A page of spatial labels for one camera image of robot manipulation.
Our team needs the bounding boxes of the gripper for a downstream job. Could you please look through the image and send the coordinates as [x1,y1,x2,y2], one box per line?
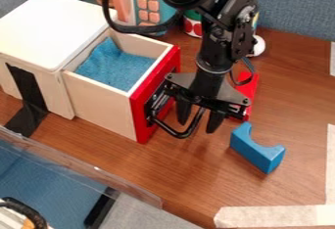
[163,71,253,135]

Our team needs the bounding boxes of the red block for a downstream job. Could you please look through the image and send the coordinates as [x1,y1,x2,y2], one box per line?
[226,70,263,122]

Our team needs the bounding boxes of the blue block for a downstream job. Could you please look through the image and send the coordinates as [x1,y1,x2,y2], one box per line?
[228,120,288,175]

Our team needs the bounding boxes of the red and white toy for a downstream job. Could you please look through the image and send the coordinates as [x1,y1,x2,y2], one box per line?
[181,9,208,39]

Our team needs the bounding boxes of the blue cloth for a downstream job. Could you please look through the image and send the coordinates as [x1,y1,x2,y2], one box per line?
[72,36,159,93]

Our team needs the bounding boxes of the teal toy phone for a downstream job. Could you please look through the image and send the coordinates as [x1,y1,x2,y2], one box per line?
[57,0,181,37]

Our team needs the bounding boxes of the white tape strip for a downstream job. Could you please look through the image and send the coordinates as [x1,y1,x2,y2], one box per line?
[213,123,335,229]

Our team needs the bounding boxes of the black tape strip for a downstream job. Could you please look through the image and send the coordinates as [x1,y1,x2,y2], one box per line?
[4,62,50,139]

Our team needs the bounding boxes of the cabinet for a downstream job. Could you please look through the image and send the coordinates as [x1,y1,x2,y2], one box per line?
[0,0,112,120]

